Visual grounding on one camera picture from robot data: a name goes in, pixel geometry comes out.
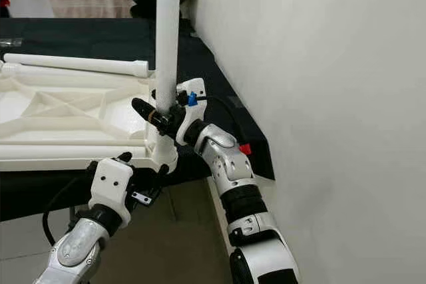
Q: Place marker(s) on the tan rubber band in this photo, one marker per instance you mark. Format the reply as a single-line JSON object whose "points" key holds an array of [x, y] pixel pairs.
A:
{"points": [[152, 117]]}

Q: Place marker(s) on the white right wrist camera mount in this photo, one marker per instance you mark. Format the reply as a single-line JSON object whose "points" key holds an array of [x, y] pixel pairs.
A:
{"points": [[196, 88]]}

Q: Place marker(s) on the red clothes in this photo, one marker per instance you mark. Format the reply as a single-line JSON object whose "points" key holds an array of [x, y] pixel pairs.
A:
{"points": [[4, 6]]}

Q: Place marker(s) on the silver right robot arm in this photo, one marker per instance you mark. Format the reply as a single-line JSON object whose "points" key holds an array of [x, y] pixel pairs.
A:
{"points": [[229, 167]]}

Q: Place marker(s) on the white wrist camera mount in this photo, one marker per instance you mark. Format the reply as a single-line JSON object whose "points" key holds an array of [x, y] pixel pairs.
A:
{"points": [[112, 181], [196, 88]]}

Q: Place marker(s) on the clear tape strip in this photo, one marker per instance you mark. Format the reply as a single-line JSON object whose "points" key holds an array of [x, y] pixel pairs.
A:
{"points": [[8, 44]]}

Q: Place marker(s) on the black tablecloth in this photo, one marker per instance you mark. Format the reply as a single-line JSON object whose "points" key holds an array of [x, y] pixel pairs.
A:
{"points": [[80, 31]]}

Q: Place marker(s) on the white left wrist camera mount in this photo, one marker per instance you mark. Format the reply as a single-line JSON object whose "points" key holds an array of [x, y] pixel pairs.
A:
{"points": [[112, 181]]}

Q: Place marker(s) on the white plastic children table top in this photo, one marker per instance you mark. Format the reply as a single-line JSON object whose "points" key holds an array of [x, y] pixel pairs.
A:
{"points": [[80, 108]]}

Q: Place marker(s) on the metal work table leg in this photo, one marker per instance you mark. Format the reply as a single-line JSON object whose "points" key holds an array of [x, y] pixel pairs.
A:
{"points": [[71, 219]]}

